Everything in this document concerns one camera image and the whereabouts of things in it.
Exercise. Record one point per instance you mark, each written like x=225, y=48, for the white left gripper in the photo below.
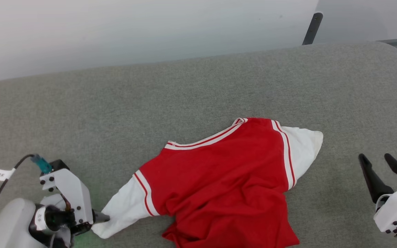
x=76, y=199

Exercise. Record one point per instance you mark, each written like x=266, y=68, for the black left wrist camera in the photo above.
x=59, y=164

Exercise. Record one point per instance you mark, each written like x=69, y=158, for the red and white garment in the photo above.
x=219, y=186

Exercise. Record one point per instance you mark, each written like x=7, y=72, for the black slanted post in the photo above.
x=312, y=29

